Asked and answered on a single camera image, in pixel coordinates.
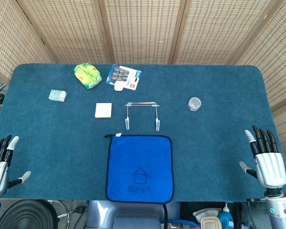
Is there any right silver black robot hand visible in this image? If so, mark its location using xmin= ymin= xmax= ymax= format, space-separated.
xmin=239 ymin=125 xmax=286 ymax=191

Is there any blue kitchen towel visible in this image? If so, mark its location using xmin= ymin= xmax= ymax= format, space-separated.
xmin=104 ymin=133 xmax=176 ymax=204

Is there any black round ribbed object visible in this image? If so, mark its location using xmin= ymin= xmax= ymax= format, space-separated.
xmin=0 ymin=199 xmax=59 ymax=229

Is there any blue detergent bottle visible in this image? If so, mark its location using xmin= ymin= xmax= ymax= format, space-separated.
xmin=216 ymin=202 xmax=235 ymax=229

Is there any teal carpet table cover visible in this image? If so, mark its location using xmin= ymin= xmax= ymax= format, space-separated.
xmin=0 ymin=63 xmax=286 ymax=203

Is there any white crumpled bag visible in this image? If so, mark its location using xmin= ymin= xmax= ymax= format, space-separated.
xmin=192 ymin=207 xmax=222 ymax=224

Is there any beige lidded food container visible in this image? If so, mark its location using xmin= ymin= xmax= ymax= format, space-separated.
xmin=200 ymin=216 xmax=222 ymax=229

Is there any small green-white tissue packet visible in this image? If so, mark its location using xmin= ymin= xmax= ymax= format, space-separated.
xmin=49 ymin=89 xmax=67 ymax=103

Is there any clear plastic jar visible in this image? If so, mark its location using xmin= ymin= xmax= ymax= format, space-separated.
xmin=187 ymin=97 xmax=202 ymax=111

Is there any yellow sticky note pad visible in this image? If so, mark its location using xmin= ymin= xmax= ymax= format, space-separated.
xmin=94 ymin=103 xmax=112 ymax=119

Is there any yellow-green tissue pack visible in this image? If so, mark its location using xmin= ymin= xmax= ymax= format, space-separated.
xmin=73 ymin=63 xmax=102 ymax=90

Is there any grey-blue robot torso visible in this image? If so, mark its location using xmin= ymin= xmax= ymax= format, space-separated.
xmin=85 ymin=199 xmax=181 ymax=229

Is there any blister card of clips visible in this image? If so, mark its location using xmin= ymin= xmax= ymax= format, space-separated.
xmin=105 ymin=64 xmax=143 ymax=91

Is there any bamboo folding screen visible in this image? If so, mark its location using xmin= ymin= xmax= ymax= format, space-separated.
xmin=0 ymin=0 xmax=286 ymax=167

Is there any coloured wrist wire bundle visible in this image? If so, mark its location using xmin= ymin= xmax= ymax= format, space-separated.
xmin=263 ymin=189 xmax=286 ymax=200

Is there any chrome stool ring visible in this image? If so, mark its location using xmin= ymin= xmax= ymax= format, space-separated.
xmin=47 ymin=199 xmax=70 ymax=226

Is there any black power plug cable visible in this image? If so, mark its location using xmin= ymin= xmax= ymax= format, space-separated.
xmin=70 ymin=200 xmax=89 ymax=215

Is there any black hanging cable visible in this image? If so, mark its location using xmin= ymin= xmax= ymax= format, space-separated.
xmin=162 ymin=203 xmax=169 ymax=229

